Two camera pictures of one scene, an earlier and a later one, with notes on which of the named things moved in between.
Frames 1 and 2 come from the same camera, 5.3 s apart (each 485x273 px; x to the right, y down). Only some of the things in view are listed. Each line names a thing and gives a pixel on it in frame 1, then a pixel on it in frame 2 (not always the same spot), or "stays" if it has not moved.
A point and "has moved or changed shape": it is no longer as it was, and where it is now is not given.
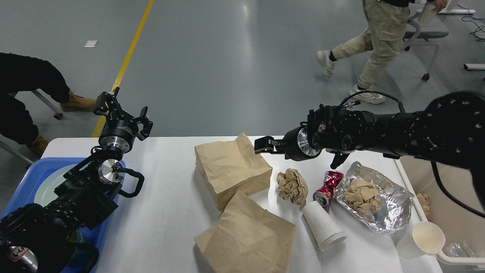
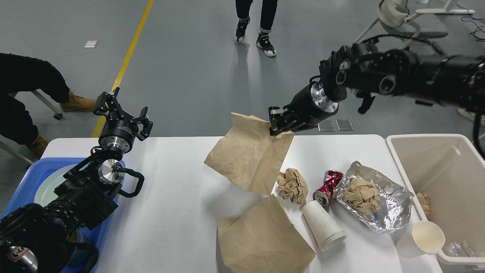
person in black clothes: x=19 y=73 stays
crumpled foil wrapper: x=395 y=201 stays
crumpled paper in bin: x=424 y=203 stays
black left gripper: x=119 y=131 stays
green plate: x=45 y=193 stays
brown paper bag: x=247 y=239 has moved or changed shape
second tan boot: x=38 y=146 stays
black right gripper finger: x=265 y=144 -> x=280 y=121
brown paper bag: x=231 y=166 has moved or changed shape
